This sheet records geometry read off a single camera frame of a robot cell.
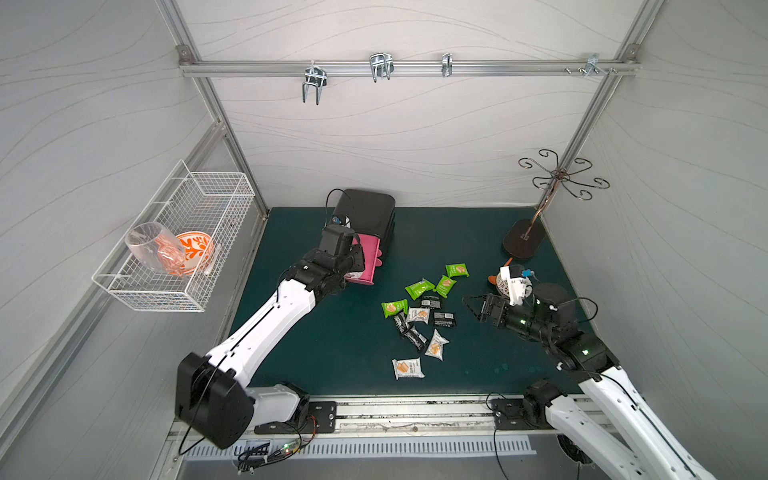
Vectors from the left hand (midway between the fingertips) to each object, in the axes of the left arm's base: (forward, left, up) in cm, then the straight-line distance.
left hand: (358, 251), depth 80 cm
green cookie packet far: (+9, -32, -21) cm, 39 cm away
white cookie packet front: (-24, -14, -21) cm, 35 cm away
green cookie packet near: (-6, -10, -21) cm, 24 cm away
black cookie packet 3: (-12, -13, -19) cm, 26 cm away
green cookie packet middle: (+2, -27, -22) cm, 35 cm away
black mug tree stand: (+22, -58, -20) cm, 66 cm away
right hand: (-13, -30, -1) cm, 33 cm away
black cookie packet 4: (-17, -18, -20) cm, 32 cm away
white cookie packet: (-8, -17, -21) cm, 28 cm away
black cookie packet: (-3, -22, -20) cm, 30 cm away
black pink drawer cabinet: (+20, -2, -7) cm, 21 cm away
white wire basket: (+9, +40, +9) cm, 42 cm away
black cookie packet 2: (-10, -25, -21) cm, 35 cm away
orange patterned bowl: (-10, +37, +11) cm, 40 cm away
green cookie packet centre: (+1, -18, -20) cm, 27 cm away
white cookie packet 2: (-18, -22, -21) cm, 35 cm away
